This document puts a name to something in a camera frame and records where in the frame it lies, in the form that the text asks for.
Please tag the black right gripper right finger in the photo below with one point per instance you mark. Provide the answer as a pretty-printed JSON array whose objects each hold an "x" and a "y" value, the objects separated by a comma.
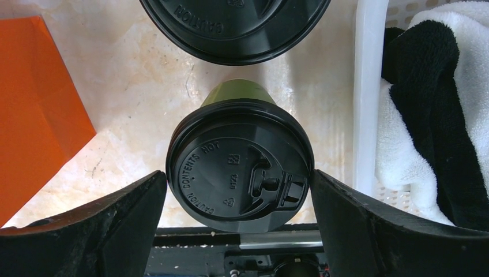
[{"x": 363, "y": 236}]

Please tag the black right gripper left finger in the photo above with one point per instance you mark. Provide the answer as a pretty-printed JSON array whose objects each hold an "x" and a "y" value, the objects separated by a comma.
[{"x": 109, "y": 236}]

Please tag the orange paper bag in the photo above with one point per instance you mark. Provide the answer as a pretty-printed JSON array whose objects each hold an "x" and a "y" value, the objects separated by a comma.
[{"x": 43, "y": 120}]

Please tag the black plastic cup lid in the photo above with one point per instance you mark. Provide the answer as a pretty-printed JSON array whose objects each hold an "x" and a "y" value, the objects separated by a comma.
[
  {"x": 241, "y": 166},
  {"x": 235, "y": 33}
]

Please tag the black white cloth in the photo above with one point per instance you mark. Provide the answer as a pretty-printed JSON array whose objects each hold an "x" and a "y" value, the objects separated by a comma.
[{"x": 431, "y": 114}]

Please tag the white plastic basket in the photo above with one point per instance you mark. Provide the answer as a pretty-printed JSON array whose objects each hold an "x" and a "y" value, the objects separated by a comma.
[{"x": 366, "y": 95}]

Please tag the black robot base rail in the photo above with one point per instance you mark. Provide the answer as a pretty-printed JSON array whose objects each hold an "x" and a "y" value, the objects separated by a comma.
[{"x": 291, "y": 250}]

